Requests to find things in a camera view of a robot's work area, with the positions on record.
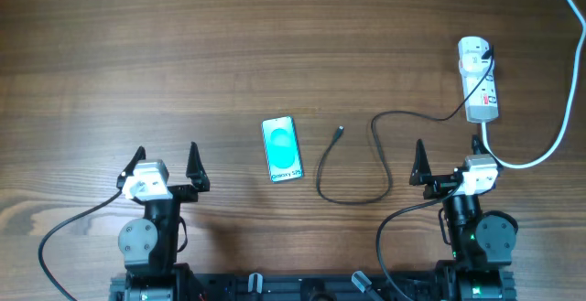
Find black camera cable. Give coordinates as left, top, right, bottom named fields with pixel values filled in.
left=375, top=182, right=464, bottom=301
left=38, top=188, right=124, bottom=301

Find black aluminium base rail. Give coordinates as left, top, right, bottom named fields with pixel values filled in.
left=108, top=266, right=517, bottom=301

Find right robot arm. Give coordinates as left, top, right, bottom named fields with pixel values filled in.
left=409, top=135, right=518, bottom=301

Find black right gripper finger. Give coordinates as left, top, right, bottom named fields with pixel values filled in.
left=409, top=139, right=432, bottom=186
left=472, top=134, right=503, bottom=170

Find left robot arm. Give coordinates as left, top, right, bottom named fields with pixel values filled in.
left=109, top=143, right=210, bottom=301

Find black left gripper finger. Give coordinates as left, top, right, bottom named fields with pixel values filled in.
left=116, top=146, right=146, bottom=188
left=186, top=142, right=211, bottom=192

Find blue Galaxy smartphone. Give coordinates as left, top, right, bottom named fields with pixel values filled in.
left=261, top=116, right=304, bottom=183

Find black right camera cable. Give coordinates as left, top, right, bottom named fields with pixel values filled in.
left=375, top=182, right=464, bottom=301

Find white power strip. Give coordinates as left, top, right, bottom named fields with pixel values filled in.
left=458, top=36, right=499, bottom=124

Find black USB charging cable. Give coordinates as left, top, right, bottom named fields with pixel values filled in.
left=315, top=46, right=496, bottom=206

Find white power strip cord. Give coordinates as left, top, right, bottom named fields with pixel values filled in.
left=480, top=0, right=586, bottom=170

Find black left camera cable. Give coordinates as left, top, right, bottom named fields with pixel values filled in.
left=38, top=188, right=124, bottom=301

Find white USB charger plug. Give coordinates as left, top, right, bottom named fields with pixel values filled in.
left=459, top=51, right=491, bottom=77

